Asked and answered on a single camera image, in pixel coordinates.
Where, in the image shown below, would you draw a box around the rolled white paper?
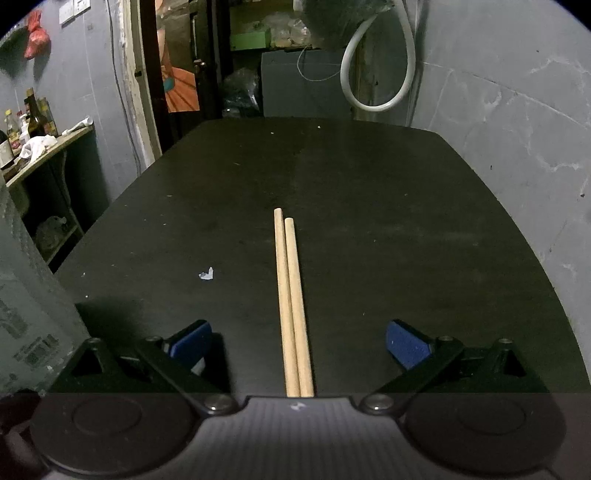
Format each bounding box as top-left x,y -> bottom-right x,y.
62,117 -> 94,136

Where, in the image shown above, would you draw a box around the red plastic bag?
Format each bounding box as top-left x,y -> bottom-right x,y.
23,11 -> 52,61

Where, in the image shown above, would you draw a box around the white plastic bags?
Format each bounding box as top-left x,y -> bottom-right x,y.
270,13 -> 313,48

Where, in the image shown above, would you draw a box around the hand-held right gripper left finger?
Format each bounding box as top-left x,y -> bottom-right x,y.
48,319 -> 236,415

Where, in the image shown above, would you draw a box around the grey appliance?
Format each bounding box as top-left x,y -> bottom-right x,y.
260,48 -> 366,121

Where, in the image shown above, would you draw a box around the dark wooden door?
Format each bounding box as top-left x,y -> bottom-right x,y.
156,0 -> 232,121

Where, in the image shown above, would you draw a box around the white wall switch plate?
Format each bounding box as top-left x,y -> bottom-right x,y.
58,0 -> 91,25

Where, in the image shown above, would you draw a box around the labelled sauce bottle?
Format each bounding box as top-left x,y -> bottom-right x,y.
40,96 -> 59,138

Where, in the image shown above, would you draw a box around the dark hanging plastic bag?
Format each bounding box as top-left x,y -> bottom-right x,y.
304,0 -> 394,45

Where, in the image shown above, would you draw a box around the white cloth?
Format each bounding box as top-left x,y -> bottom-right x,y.
18,133 -> 59,161

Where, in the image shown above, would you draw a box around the pale door frame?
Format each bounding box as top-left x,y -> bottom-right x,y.
117,0 -> 163,172

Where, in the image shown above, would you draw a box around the orange door poster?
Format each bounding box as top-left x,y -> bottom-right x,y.
157,0 -> 202,114

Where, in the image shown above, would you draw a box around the white perforated plastic basket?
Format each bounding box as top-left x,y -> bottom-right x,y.
0,178 -> 90,398

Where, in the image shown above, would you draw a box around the green box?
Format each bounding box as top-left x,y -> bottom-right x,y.
229,28 -> 271,52

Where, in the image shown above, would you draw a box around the black garbage bag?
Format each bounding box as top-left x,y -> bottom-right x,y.
221,68 -> 262,119

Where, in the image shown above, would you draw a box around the thin white wire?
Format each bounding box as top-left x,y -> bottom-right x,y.
297,45 -> 343,82

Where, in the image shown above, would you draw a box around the white hose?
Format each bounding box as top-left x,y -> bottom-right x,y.
340,0 -> 417,112

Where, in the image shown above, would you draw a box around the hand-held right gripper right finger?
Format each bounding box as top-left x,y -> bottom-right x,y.
359,319 -> 550,414

